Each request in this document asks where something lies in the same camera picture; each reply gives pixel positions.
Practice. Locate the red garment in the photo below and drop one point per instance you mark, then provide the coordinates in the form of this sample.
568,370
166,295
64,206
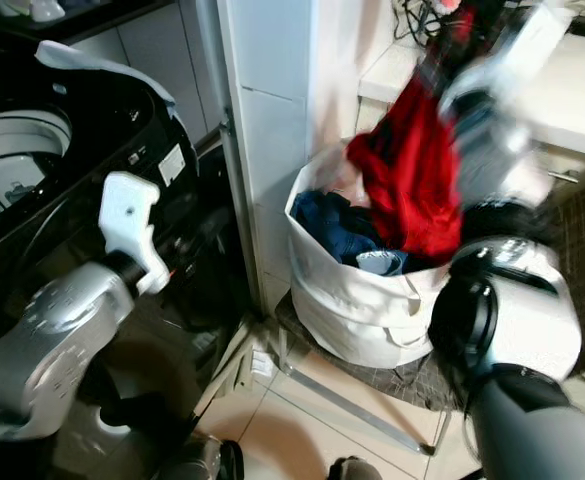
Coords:
412,170

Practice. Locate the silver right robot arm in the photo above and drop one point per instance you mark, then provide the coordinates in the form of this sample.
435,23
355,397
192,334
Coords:
512,300

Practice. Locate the black top-load washing machine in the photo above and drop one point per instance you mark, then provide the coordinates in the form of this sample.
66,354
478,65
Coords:
32,110

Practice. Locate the white counter cabinet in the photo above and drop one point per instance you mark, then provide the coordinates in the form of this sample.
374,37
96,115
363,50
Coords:
572,100

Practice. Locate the dark blue garment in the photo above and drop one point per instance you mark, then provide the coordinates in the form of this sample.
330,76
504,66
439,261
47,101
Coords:
337,228

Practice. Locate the pale pink garment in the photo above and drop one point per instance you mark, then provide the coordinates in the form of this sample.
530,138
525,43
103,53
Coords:
322,172

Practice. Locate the white fabric laundry basket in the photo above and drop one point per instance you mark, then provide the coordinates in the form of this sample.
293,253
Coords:
362,310

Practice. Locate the light blue garment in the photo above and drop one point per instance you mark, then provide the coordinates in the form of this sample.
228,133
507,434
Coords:
382,262

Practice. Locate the white cloth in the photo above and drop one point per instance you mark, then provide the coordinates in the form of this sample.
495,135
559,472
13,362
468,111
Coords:
102,68

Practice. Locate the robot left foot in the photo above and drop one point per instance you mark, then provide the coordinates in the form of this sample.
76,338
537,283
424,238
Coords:
202,460

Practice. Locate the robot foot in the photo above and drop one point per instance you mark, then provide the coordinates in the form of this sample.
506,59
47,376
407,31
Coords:
354,470
202,460

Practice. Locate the grey cushioned metal stool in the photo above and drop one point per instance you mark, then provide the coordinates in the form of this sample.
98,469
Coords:
362,385

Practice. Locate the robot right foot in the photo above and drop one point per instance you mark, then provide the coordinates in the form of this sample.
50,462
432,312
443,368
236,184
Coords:
354,470

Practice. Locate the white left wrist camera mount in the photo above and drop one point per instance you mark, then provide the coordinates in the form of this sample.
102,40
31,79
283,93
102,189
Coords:
132,222

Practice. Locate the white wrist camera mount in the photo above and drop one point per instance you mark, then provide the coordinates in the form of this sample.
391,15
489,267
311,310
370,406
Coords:
502,70
132,222

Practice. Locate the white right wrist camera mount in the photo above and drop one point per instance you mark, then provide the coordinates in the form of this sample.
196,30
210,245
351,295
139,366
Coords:
502,70

